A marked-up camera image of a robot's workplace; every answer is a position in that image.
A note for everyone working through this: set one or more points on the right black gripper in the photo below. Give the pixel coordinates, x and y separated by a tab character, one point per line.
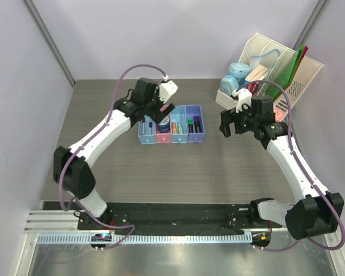
227	117

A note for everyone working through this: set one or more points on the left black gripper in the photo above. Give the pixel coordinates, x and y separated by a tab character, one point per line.
157	115

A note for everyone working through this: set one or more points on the blue glue bottle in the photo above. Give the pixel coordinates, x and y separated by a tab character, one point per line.
164	125

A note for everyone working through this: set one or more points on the orange highlighter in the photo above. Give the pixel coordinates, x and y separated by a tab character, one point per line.
174	128

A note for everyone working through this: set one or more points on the red cap white marker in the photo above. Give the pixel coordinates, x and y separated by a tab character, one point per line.
143	127

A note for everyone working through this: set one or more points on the light green eraser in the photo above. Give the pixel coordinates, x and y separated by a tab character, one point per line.
180	128

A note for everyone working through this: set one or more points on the green cap black marker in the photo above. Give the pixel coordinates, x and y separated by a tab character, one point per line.
190	125

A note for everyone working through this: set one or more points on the purple cap black marker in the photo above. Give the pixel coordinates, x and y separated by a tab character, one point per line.
197	124

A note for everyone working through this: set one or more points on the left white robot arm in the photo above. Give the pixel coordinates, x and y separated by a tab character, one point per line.
72	165

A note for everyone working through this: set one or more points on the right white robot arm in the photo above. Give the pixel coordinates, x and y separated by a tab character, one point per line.
317	210

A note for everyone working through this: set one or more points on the light blue bin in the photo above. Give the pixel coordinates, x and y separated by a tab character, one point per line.
146	139
179	115

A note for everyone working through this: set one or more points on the leftmost light blue bin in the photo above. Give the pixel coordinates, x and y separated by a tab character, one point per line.
146	139

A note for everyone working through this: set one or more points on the pink bin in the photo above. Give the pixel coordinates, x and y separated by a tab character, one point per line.
163	137

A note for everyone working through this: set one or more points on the purple bin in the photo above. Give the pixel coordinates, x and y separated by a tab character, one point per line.
191	111

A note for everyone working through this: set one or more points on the lower blue tape dispenser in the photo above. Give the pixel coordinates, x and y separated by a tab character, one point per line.
228	84

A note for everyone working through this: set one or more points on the blue tape dispenser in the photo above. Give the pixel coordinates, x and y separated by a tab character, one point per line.
228	84
239	71

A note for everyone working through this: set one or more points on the red blue book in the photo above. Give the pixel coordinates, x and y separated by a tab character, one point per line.
253	87

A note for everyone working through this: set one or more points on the pink sticky note pad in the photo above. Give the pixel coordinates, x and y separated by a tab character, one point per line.
280	113

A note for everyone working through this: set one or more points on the upper blue tape dispenser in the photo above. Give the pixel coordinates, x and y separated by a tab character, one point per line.
239	71

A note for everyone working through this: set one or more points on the tan topped book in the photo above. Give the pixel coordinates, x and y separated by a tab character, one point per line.
256	73

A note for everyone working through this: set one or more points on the white desk file organizer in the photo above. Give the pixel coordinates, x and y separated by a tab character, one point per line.
259	44

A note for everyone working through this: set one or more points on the green plastic folder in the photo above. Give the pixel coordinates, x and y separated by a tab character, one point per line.
285	69

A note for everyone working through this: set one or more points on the clear zip bag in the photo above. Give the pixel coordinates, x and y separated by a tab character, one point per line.
267	59

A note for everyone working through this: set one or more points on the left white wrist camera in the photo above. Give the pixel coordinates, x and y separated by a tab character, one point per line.
167	88

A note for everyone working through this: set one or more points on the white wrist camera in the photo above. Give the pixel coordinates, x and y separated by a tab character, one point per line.
241	96
167	88

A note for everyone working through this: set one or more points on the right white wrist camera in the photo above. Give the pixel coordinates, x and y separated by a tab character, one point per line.
241	96

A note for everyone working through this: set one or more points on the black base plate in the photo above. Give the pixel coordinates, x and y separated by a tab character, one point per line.
174	219

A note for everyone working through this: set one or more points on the aluminium rail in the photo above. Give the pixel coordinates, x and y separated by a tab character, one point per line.
59	227

